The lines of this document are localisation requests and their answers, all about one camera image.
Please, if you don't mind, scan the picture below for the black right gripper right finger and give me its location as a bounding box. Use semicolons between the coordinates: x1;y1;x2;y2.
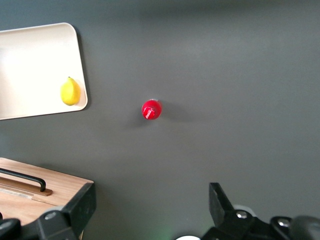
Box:
201;182;272;240

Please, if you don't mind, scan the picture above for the cream rectangular tray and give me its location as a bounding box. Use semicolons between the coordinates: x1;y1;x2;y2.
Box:
0;22;89;121

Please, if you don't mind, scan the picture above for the wooden drawer cabinet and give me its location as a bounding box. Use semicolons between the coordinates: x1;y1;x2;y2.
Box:
0;157;95;240

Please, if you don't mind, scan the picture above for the yellow lemon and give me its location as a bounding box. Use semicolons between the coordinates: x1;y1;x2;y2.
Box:
59;76;82;107

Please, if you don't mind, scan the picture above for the lower wooden drawer front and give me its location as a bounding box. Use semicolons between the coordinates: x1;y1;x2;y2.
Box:
0;157;95;200

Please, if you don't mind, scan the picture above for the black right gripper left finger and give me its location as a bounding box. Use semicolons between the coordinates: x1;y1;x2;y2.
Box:
37;182;97;240

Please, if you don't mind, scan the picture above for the lower drawer black handle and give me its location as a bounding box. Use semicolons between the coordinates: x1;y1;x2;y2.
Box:
0;167;47;193

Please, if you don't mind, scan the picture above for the red coke bottle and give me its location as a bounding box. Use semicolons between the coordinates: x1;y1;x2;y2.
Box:
141;98;163;122

